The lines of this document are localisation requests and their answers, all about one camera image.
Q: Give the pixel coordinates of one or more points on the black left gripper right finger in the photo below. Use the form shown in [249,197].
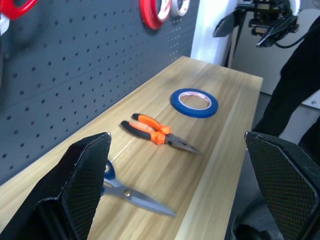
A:
[287,185]

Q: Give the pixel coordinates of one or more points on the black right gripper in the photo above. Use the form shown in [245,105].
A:
[268,17]

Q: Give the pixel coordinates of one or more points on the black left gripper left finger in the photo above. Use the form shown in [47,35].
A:
[62,190]

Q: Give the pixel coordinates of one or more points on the blue tape roll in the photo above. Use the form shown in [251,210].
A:
[175,103]

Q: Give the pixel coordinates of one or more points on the orange black needle-nose pliers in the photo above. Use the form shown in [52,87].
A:
[156,136]

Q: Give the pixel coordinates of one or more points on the dark grey pegboard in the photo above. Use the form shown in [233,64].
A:
[75,75]

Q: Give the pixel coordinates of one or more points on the person in black clothes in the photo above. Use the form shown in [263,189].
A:
[295,87]

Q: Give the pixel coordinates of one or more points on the white tape roll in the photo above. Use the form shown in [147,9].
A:
[175,10]

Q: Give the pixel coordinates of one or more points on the red tape roll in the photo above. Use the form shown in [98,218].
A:
[147,18]

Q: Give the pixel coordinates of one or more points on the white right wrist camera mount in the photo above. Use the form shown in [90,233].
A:
[295,6]

